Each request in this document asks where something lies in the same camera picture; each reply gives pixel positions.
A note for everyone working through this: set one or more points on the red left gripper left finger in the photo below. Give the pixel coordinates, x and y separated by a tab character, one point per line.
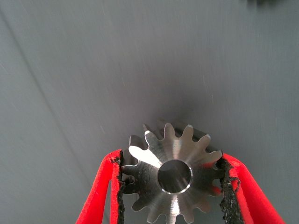
98	191

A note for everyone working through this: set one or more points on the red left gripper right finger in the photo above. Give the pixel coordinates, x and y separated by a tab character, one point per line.
247	198

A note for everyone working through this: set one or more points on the larger steel gear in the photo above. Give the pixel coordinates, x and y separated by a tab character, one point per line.
168	149

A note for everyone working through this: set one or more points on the dark grey table cloth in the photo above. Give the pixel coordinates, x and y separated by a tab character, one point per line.
93	70

